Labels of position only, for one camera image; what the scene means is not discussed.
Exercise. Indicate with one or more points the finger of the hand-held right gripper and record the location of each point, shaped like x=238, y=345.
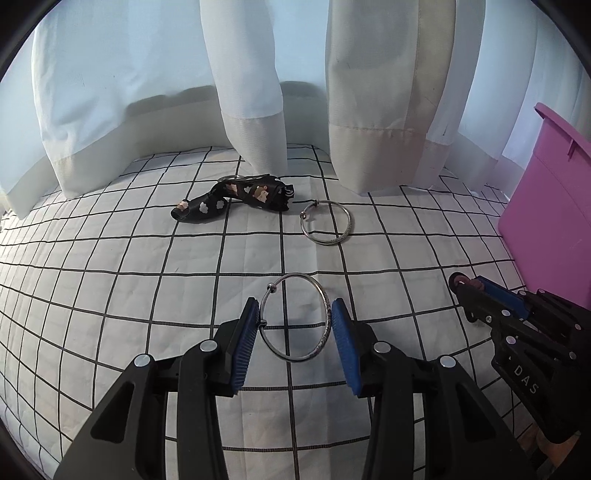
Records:
x=480, y=307
x=501, y=295

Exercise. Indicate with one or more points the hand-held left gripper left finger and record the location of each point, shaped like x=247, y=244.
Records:
x=242, y=341

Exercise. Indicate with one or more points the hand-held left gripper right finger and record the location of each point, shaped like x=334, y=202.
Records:
x=344, y=350

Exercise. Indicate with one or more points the silver bangle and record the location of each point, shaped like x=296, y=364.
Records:
x=231, y=176
x=300, y=359
x=330, y=241

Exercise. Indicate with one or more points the pink plastic basin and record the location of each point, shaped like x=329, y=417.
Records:
x=545, y=198

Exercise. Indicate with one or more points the person's right hand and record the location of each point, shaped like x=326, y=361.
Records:
x=556, y=450

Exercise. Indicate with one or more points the checked white tablecloth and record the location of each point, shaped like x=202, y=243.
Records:
x=138, y=300

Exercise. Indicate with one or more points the black patterned hair band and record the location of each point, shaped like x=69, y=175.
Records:
x=207, y=203

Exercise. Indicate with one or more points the cream curtain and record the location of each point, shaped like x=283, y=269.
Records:
x=369, y=92

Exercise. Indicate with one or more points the white curtain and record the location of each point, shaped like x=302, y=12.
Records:
x=115, y=92

